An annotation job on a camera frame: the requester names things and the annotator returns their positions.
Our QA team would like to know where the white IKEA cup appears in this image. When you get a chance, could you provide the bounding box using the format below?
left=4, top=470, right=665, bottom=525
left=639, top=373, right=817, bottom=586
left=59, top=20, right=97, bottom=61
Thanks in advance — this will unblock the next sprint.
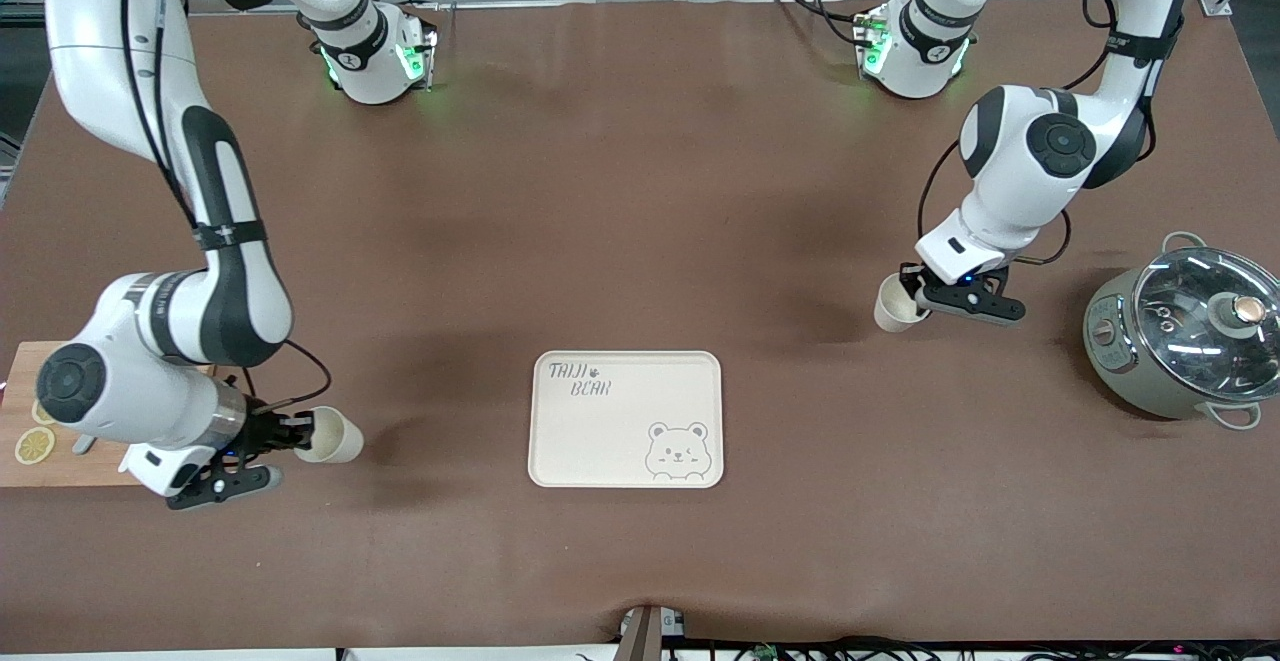
left=295, top=406, right=365, bottom=465
left=874, top=273, right=933, bottom=334

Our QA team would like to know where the wooden cutting board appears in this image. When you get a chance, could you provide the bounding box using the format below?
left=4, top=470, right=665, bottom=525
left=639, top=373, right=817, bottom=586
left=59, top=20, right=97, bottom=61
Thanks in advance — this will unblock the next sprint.
left=0, top=341, right=221, bottom=488

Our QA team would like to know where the grey-green electric pot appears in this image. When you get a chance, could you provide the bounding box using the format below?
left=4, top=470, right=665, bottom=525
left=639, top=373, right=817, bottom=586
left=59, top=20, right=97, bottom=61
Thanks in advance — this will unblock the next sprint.
left=1083, top=231, right=1280, bottom=432

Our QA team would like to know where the glass pot lid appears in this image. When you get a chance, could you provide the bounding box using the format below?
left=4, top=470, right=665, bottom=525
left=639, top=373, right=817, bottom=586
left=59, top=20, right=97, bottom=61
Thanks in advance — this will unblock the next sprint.
left=1133, top=246, right=1280, bottom=402

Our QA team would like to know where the brown table cover mat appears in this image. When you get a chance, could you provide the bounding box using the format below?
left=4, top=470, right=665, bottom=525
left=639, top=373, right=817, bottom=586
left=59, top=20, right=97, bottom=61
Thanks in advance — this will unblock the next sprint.
left=0, top=0, right=1280, bottom=654

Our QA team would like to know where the white tray with bear print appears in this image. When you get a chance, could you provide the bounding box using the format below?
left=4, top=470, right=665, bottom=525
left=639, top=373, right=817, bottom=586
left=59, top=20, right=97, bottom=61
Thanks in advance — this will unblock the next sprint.
left=527, top=350, right=724, bottom=490

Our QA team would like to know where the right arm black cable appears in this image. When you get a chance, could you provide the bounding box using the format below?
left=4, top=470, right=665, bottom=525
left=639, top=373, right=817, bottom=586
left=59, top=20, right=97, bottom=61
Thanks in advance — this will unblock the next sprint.
left=118, top=0, right=334, bottom=414

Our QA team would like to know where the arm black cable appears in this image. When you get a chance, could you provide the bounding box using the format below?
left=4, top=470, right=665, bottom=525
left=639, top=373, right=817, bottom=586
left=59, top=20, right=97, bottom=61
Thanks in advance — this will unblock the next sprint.
left=915, top=0, right=1198, bottom=267
left=118, top=0, right=334, bottom=414

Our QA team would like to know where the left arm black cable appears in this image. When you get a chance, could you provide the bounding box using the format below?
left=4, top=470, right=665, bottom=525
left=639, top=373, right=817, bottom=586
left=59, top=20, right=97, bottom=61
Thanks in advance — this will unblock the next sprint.
left=915, top=0, right=1198, bottom=267

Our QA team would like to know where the black cable bundle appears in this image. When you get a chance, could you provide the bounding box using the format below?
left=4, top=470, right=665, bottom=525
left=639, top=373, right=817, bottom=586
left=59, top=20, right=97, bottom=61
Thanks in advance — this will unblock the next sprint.
left=690, top=634, right=1280, bottom=661

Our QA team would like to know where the camera stand post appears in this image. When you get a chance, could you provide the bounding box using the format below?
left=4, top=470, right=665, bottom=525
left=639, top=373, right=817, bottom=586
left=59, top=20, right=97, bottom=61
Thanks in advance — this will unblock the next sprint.
left=618, top=605, right=687, bottom=661

